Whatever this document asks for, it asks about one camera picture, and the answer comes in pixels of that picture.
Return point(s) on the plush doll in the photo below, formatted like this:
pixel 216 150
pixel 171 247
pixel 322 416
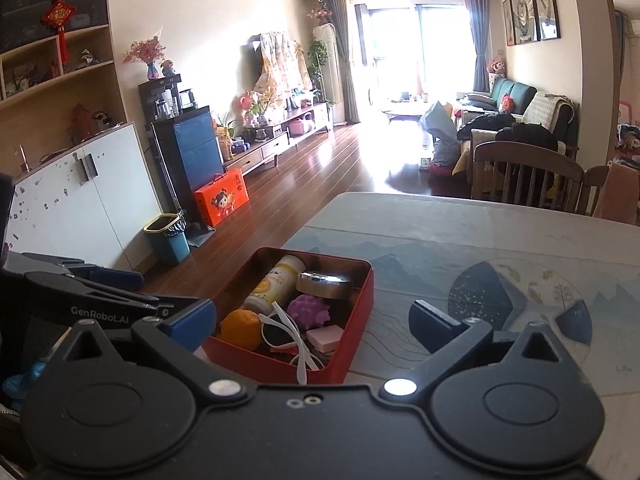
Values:
pixel 496 67

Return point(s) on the green potted plant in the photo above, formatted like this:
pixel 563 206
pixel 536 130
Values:
pixel 317 65

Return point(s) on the coffee table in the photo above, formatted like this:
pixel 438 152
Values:
pixel 407 107

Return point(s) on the orange gift box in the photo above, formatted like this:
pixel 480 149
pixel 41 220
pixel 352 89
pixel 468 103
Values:
pixel 222 197

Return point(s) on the blue white bag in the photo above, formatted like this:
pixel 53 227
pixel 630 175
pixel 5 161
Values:
pixel 440 125

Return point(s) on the black jacket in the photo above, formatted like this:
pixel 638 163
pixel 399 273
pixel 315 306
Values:
pixel 530 137

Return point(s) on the blue trash bin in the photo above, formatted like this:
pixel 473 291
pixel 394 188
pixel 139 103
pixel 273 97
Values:
pixel 170 245

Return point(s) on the white checked throw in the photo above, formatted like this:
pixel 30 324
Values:
pixel 545 107

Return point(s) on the framed wall picture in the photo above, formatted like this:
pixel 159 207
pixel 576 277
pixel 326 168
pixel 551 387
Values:
pixel 546 2
pixel 508 22
pixel 525 12

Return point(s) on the white bottle yellow label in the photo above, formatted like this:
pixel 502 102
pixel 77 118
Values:
pixel 277 282

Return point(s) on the orange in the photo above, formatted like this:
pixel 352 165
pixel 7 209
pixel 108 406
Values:
pixel 240 330

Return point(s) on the pink bag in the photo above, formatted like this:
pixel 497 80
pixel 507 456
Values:
pixel 303 126

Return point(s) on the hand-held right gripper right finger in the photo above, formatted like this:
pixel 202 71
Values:
pixel 435 327

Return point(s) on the blue mountain print table mat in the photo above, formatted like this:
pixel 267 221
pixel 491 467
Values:
pixel 425 260

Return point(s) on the wooden tv cabinet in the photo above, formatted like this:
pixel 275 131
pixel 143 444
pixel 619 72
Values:
pixel 270 147

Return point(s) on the wooden dining chair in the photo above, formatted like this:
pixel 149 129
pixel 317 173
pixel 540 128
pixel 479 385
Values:
pixel 525 155
pixel 590 185

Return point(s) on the white cabinet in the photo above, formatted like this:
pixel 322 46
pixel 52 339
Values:
pixel 100 195

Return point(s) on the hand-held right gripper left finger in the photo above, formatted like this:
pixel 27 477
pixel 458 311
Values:
pixel 192 327

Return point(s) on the cloth covered television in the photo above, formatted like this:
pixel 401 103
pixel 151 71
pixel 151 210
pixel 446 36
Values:
pixel 280 65

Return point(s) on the grey curtain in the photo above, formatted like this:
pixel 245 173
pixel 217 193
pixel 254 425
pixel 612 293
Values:
pixel 345 55
pixel 477 35

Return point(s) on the pink flower arrangement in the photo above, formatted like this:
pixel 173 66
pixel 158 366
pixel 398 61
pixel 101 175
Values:
pixel 245 105

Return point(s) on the pink flowers in vase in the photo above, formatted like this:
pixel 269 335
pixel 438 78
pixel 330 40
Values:
pixel 147 52

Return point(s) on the person's left hand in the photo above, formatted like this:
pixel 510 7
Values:
pixel 22 384

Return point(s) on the red tin box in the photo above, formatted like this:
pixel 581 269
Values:
pixel 350 320

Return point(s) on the wooden wall shelf unit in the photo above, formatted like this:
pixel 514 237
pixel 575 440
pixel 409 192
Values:
pixel 65 90

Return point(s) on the pink towel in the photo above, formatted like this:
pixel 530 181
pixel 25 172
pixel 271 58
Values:
pixel 617 195

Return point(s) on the black coffee machine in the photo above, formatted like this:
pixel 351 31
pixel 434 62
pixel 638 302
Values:
pixel 160 97

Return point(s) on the white sunglasses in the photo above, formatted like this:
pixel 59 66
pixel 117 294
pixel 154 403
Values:
pixel 285 327

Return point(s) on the white standing air conditioner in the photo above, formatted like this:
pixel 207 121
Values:
pixel 332 75

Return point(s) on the red knot ornament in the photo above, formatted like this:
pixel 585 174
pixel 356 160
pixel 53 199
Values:
pixel 59 15

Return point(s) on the purple toy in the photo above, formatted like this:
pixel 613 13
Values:
pixel 307 312

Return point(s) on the teal sofa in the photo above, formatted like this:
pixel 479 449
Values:
pixel 515 92

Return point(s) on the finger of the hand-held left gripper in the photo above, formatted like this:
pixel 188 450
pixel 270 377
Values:
pixel 165 304
pixel 120 280

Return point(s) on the red cushion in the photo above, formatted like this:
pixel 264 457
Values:
pixel 506 102

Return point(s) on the blue front black cabinet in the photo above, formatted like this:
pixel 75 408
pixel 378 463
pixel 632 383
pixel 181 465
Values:
pixel 195 150

